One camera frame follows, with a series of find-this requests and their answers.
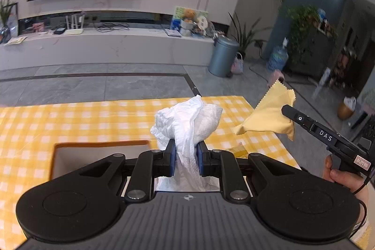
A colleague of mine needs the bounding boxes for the tall grass plant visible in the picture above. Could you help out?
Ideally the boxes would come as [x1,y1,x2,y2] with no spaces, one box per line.
[0,0,22,44]

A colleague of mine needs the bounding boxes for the black cables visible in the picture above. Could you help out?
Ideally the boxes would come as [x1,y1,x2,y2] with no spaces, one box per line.
[94,22,130,33]

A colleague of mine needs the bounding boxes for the yellow cloth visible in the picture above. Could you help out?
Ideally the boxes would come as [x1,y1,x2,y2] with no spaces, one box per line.
[233,79,296,142]

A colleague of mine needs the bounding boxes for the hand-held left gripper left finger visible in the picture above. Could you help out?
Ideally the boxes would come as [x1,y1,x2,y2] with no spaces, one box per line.
[79,140,177,204]

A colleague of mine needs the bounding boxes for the striped tote bag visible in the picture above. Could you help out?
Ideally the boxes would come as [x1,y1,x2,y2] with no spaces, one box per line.
[231,52,244,75]

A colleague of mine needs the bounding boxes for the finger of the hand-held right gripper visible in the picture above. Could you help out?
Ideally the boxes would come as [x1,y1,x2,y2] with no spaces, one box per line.
[281,104,320,133]

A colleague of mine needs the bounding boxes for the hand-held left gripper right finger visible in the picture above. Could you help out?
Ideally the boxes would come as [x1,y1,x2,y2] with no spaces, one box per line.
[197,140,296,204]

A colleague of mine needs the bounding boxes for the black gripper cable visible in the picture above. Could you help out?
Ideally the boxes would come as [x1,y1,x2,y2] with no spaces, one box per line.
[349,174,371,239]

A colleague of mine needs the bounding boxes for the white television cabinet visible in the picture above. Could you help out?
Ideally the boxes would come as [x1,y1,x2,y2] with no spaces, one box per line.
[0,9,217,72]

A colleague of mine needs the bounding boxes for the yellow-rimmed storage box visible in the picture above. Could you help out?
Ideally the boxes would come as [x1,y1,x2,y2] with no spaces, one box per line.
[53,139,252,192]

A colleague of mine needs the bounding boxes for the white router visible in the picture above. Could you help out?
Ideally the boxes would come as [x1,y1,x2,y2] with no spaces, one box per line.
[64,12,85,35]

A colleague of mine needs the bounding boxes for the blue-grey trash bin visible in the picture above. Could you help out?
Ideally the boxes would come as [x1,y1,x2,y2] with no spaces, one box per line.
[208,37,240,78]

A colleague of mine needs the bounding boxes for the white diaper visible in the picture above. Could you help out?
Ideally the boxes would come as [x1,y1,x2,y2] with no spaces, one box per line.
[150,95,223,192]

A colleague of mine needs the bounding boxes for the loose papers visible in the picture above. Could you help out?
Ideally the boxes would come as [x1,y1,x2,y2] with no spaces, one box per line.
[4,36,28,46]

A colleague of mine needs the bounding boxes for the round wooden basket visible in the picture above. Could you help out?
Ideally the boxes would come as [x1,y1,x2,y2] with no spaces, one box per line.
[337,103,353,121]

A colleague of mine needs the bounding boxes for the brown teddy bear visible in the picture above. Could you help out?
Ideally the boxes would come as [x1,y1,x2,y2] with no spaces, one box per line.
[182,8,196,22]

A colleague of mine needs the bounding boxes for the yellow checked blanket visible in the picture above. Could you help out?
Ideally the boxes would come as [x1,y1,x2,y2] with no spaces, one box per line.
[0,95,302,250]

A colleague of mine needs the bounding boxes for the person's right hand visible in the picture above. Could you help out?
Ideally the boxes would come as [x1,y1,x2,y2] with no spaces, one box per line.
[322,155,370,204]

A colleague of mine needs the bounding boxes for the long-leaved potted plant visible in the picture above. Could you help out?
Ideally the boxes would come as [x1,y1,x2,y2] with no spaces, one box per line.
[228,12,264,60]

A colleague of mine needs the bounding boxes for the white patterned pot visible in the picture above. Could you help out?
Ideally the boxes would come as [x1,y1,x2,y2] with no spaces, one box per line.
[179,19,194,36]

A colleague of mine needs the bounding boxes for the dark grey cabinet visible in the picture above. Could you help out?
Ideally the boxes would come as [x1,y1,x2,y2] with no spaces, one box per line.
[289,26,336,79]

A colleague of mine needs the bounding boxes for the open notebook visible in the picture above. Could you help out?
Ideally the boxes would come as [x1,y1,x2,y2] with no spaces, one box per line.
[163,28,183,38]

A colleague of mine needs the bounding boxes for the flower-shaped plush toy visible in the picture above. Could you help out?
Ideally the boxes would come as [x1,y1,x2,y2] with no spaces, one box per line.
[196,16,209,31]

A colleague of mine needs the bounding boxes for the blue water bottle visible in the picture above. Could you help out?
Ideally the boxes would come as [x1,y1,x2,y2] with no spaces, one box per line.
[266,37,289,72]

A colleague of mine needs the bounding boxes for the green picture book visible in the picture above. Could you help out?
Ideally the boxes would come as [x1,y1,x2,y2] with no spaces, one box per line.
[174,6,208,19]

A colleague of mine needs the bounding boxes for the large leafy plant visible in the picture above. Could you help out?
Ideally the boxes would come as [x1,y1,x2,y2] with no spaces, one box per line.
[285,5,323,63]

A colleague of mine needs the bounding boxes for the standing picture frame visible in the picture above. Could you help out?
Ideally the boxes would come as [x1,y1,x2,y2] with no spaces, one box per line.
[3,2,19,37]

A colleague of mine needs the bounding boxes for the person's right forearm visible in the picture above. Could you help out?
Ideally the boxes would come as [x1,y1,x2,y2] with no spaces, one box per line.
[350,186,375,247]

